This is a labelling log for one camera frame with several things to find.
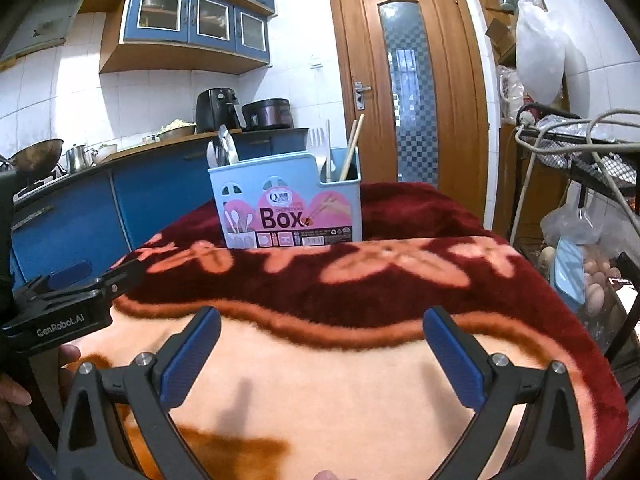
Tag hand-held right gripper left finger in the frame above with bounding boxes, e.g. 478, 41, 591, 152
55, 305, 223, 480

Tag small steel pot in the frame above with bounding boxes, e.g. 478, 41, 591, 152
66, 144, 94, 173

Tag steel wok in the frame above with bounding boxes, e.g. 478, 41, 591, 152
7, 138, 66, 176

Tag person's left hand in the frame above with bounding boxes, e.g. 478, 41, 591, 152
0, 344, 82, 411

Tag dark rice cooker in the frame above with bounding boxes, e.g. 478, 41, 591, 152
241, 98, 294, 132

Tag steel bowl with food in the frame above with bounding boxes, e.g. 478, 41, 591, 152
156, 119, 197, 141

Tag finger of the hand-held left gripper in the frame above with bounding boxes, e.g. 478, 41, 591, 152
22, 259, 94, 298
15, 259, 147, 311

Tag black air fryer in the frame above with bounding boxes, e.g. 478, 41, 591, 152
195, 87, 246, 135

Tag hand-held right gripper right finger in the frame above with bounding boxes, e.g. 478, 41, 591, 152
422, 306, 588, 480

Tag blue kitchen base cabinet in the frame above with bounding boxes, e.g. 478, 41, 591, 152
10, 129, 312, 288

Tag red floral blanket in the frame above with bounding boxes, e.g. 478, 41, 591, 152
107, 182, 631, 480

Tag wooden chopstick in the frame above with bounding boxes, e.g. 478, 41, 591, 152
340, 120, 358, 182
341, 114, 365, 182

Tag grey range hood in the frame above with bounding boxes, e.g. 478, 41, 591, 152
0, 0, 101, 63

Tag light blue utensil box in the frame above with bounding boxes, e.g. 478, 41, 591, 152
207, 147, 363, 251

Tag black wire rack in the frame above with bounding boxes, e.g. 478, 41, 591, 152
515, 125, 640, 361

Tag cardboard box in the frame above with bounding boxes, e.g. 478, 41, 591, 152
485, 17, 518, 58

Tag white power cable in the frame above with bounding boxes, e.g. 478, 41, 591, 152
507, 110, 640, 241

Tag pile of eggs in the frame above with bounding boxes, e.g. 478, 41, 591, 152
540, 245, 623, 318

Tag clear plastic bag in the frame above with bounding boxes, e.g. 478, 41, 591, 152
542, 180, 617, 252

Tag blue wall cabinet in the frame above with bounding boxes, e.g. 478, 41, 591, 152
79, 0, 277, 76

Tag gas stove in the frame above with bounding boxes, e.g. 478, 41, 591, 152
14, 170, 65, 202

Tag white plastic fork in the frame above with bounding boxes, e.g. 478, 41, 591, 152
307, 127, 328, 183

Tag light blue plastic container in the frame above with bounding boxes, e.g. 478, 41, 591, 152
550, 237, 589, 311

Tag wooden door with glass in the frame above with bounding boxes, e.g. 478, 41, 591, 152
327, 0, 491, 231

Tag white plastic bag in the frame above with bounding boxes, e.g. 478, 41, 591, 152
515, 0, 572, 107

